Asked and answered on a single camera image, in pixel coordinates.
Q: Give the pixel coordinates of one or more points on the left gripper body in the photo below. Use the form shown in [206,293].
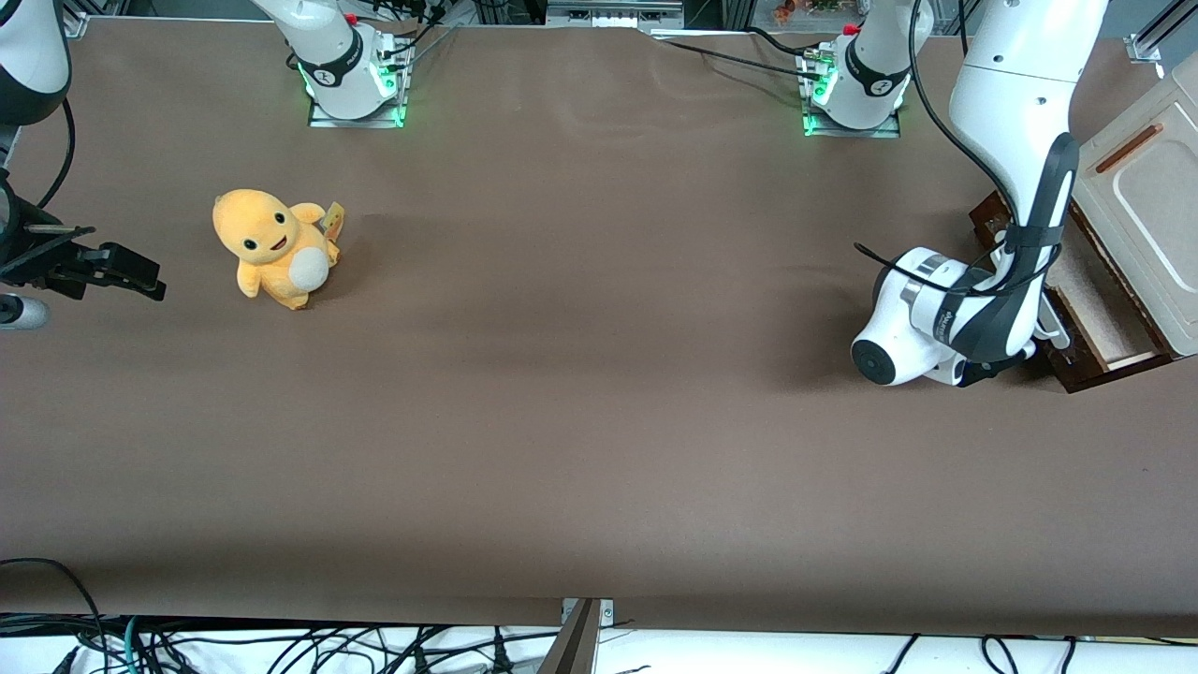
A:
[983,373]

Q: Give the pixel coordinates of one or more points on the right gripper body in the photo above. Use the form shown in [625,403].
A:
[26,264]

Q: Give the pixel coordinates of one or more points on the dark wood drawer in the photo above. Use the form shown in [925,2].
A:
[1104,318]

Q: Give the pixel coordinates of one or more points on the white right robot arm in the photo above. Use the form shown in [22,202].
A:
[337,70]

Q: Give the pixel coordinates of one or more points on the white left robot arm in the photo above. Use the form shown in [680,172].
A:
[1020,94]

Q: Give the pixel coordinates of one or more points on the yellow plush toy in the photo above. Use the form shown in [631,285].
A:
[267,234]

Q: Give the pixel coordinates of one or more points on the yellow plush paper tag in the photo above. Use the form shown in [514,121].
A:
[333,219]

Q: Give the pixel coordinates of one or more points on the brown table cover sheet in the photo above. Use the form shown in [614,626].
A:
[599,374]

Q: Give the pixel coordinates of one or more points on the dark angled bar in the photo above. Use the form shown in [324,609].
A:
[573,651]

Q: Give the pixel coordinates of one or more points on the grey device with ports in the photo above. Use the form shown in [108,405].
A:
[613,14]

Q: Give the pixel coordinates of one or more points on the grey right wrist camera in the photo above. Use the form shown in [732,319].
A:
[23,312]

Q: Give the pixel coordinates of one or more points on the aluminium corner bracket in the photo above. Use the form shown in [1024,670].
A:
[77,23]

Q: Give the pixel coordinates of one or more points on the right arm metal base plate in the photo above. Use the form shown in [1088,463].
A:
[360,123]

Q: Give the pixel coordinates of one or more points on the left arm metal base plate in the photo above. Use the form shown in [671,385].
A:
[852,133]

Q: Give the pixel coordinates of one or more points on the aluminium frame profile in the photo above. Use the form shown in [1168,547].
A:
[1146,47]

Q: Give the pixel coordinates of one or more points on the metal bracket plate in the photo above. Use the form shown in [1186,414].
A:
[606,613]

